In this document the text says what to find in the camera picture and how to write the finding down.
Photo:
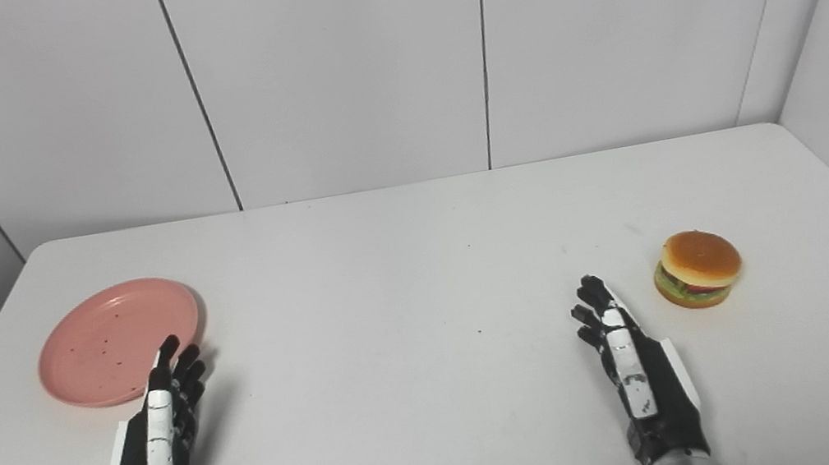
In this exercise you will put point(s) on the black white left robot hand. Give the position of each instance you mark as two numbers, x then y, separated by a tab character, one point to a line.
159	439

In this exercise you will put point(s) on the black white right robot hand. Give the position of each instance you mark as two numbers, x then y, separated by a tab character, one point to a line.
636	380

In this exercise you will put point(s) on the pink round plate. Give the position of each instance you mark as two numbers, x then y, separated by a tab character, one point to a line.
107	339

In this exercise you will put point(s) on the toy hamburger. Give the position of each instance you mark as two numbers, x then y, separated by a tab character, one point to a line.
699	266

